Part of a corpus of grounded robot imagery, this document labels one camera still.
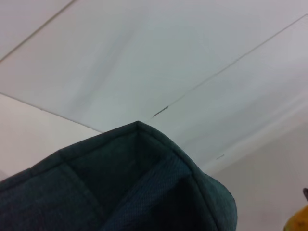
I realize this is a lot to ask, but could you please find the dark teal insulated lunch bag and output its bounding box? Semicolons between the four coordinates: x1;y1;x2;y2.
0;120;238;231

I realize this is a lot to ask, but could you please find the yellow banana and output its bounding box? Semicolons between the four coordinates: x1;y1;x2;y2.
283;206;308;231

